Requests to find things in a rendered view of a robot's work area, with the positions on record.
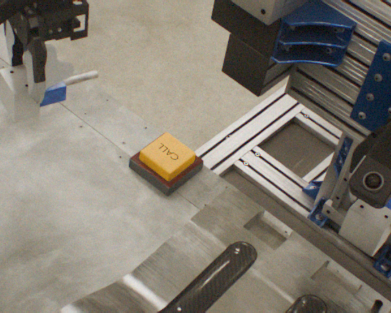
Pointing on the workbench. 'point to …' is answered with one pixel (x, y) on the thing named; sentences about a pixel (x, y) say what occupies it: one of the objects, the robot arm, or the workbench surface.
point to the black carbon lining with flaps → (227, 271)
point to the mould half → (188, 246)
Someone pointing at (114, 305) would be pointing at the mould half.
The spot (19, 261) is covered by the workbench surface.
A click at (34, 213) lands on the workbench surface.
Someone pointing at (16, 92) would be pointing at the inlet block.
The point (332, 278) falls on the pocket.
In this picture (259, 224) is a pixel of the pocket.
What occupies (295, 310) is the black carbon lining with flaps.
